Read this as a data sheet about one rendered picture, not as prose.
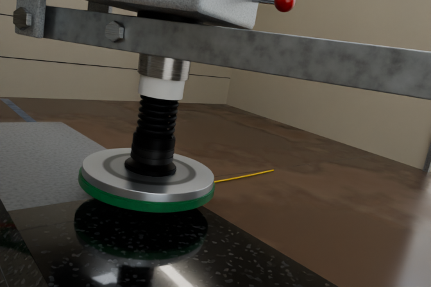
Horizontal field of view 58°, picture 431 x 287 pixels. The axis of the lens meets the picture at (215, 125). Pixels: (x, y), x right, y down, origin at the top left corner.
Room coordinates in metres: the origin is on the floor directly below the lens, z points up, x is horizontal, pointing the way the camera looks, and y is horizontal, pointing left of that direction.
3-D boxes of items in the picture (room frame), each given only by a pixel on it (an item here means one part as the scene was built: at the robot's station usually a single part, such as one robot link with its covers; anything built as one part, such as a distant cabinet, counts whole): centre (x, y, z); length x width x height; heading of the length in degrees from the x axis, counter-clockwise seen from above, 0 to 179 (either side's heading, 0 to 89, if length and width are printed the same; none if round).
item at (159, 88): (0.61, 0.09, 1.00); 0.07 x 0.07 x 0.04
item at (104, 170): (0.61, 0.09, 0.86); 0.21 x 0.21 x 0.01
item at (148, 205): (0.61, 0.09, 0.85); 0.22 x 0.22 x 0.04
